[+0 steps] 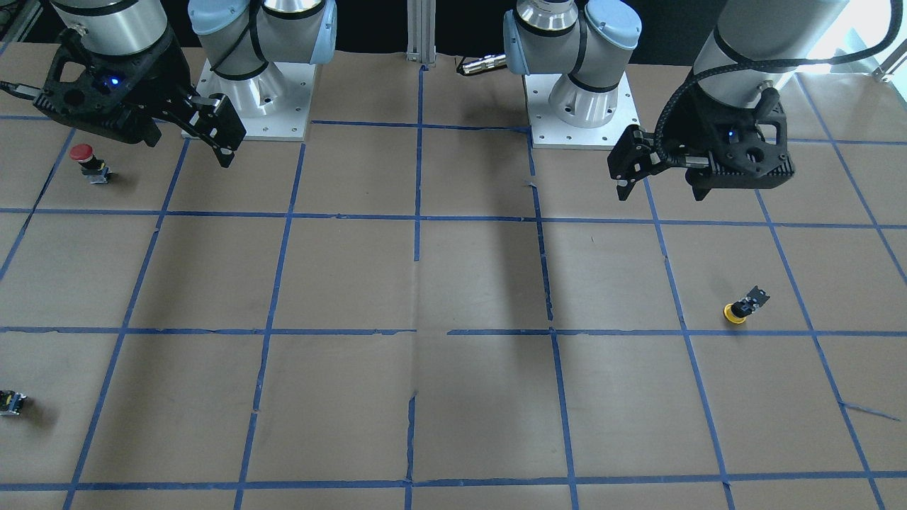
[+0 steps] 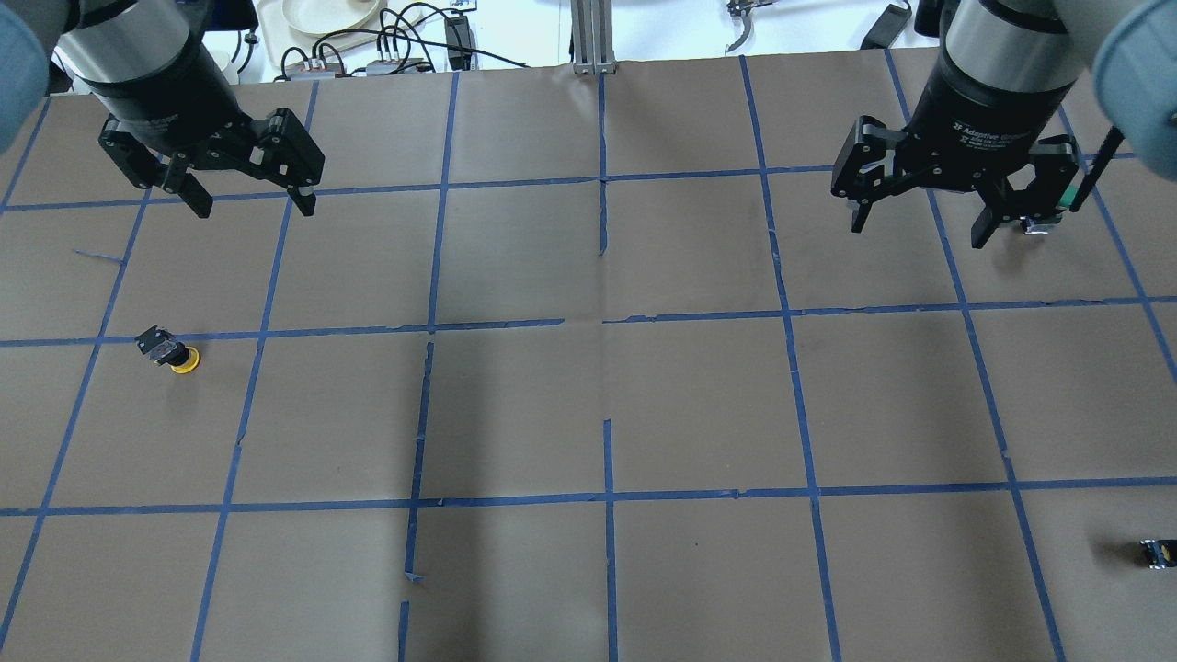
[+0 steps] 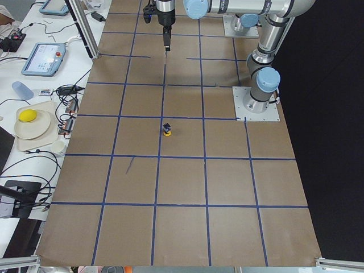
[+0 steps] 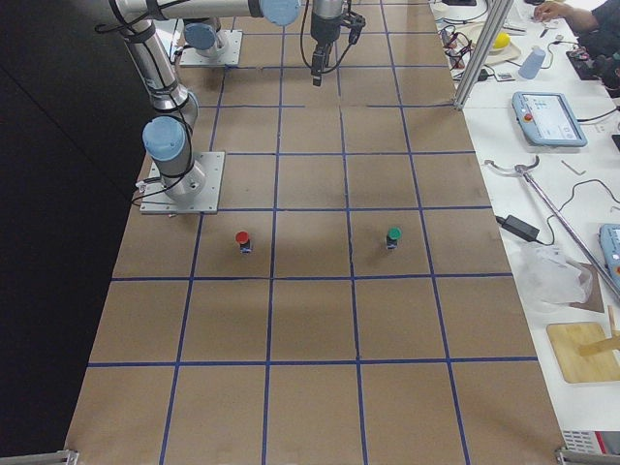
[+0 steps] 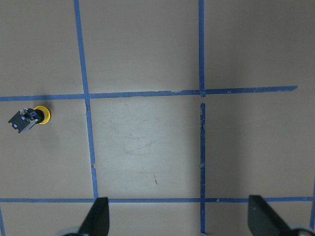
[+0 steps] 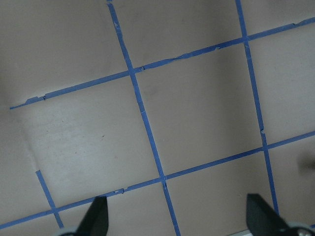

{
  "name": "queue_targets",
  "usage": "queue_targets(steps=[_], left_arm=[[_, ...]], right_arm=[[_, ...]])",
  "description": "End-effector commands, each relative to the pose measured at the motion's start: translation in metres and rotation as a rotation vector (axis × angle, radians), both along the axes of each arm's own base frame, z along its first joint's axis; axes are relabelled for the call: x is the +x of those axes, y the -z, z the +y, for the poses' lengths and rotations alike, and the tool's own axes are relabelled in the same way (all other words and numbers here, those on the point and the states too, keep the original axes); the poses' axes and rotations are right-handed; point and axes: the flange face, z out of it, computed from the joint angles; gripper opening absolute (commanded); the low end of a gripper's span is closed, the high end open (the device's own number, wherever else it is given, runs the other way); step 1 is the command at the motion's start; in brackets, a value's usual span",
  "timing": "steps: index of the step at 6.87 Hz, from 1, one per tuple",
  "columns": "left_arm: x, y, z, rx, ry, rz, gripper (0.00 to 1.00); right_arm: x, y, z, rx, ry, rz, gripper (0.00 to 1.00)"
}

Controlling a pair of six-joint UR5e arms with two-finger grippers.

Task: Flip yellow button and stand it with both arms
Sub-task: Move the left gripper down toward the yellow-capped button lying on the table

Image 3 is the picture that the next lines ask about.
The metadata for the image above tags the blue teach pendant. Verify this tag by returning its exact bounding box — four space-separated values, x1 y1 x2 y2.
21 43 66 77
39 0 69 16

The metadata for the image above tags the far blue teach pendant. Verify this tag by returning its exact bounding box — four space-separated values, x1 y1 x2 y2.
39 0 69 16

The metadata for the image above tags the translucent blue cup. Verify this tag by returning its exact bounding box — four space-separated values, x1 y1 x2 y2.
11 81 34 100

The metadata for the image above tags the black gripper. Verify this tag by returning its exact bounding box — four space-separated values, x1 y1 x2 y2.
155 0 176 52

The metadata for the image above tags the white paper cup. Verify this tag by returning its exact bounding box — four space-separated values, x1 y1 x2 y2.
50 140 67 156

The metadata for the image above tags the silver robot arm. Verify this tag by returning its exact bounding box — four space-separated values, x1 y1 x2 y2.
231 14 259 38
183 1 314 113

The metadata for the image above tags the black camera stand base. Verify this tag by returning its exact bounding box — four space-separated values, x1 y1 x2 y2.
1 180 42 218

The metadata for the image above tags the beige round plate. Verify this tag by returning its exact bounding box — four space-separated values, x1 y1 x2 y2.
14 110 51 139

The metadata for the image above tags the near blue teach pendant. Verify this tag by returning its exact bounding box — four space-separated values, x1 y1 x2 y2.
21 43 66 77

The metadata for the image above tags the aluminium frame post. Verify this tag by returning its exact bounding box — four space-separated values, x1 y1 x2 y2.
65 0 100 59

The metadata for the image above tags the small remote control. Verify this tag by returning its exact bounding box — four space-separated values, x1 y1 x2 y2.
38 89 53 96

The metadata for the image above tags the yellow lemon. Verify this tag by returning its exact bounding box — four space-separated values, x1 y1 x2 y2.
18 109 38 122

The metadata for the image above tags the yellow push button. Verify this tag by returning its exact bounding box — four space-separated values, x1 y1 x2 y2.
162 123 172 137

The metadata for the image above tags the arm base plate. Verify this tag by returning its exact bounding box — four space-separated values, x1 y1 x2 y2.
222 15 259 39
232 86 280 122

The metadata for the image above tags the black power adapter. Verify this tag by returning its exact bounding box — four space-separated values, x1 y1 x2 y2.
91 11 106 22

